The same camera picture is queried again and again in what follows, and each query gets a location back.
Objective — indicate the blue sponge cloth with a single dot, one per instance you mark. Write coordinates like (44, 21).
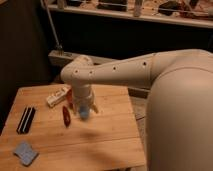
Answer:
(25, 153)

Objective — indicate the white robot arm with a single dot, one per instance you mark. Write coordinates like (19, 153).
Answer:
(179, 112)

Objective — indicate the metal lamp pole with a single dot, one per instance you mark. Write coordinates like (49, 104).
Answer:
(58, 45)

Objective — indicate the wooden shelf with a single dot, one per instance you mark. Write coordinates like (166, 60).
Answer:
(194, 13)

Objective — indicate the white rectangular box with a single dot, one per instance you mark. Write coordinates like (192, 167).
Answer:
(57, 97)

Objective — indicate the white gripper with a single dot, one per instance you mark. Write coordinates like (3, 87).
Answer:
(82, 95)

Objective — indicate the blue cup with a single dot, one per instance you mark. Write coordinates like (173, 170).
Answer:
(84, 112)

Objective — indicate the black striped block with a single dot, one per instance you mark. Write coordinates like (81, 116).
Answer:
(26, 120)

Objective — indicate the dark red oblong object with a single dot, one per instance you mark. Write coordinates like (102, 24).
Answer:
(66, 116)

